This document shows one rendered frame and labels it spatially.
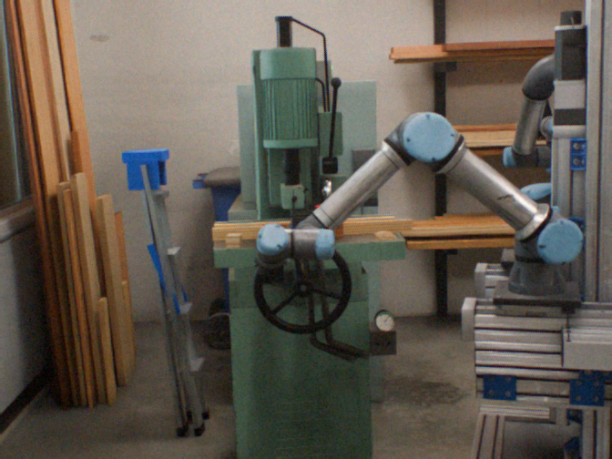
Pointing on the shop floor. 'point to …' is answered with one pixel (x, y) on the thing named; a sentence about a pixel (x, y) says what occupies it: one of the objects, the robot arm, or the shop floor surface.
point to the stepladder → (168, 284)
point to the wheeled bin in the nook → (219, 324)
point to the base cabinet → (300, 386)
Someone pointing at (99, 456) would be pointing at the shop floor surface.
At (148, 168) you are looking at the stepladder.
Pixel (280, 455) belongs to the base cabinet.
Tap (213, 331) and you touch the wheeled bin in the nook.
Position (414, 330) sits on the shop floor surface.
